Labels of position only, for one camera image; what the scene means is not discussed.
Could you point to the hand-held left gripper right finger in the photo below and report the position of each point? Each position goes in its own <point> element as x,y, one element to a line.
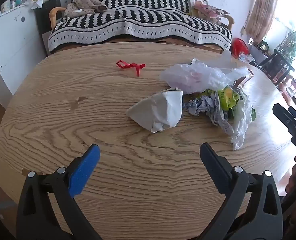
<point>214,166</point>

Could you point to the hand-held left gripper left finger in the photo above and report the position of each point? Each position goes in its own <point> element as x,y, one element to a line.
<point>84,172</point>

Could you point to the torn white carton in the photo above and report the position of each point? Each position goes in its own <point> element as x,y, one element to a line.
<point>160,110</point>

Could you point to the printed paper strip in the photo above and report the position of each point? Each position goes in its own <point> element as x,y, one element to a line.
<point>219,120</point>

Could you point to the black chair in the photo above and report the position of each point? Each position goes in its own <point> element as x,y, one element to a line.
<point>278,65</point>

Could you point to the green snack wrapper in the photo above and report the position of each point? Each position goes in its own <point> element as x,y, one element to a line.
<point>228,100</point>

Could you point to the crumpled printed paper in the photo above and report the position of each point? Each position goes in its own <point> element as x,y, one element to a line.
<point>198,106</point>

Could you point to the green potted plant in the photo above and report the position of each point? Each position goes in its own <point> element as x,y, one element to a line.
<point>291,43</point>

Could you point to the red bag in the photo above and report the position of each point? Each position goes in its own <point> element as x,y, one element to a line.
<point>239,46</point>

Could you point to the clear plastic bag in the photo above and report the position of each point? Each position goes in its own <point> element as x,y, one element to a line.
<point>193,76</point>

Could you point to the beige curtain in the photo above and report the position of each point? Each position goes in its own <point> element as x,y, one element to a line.
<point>263,10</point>

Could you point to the red ribbon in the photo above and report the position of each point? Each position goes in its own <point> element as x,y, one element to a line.
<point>124,65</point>

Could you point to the white cabinet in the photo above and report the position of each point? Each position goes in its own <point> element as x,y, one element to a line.
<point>15,42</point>

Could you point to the striped black white sofa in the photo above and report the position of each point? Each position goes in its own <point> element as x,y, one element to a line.
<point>138,22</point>

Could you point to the black cabinet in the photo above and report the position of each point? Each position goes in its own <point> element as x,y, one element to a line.
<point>44,17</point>

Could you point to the wooden sofa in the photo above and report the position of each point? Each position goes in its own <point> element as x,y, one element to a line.
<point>53,13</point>

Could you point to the brown plush cloth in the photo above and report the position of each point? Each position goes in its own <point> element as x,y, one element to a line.
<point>85,5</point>

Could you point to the row of small jars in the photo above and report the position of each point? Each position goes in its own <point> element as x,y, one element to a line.
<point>13,3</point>

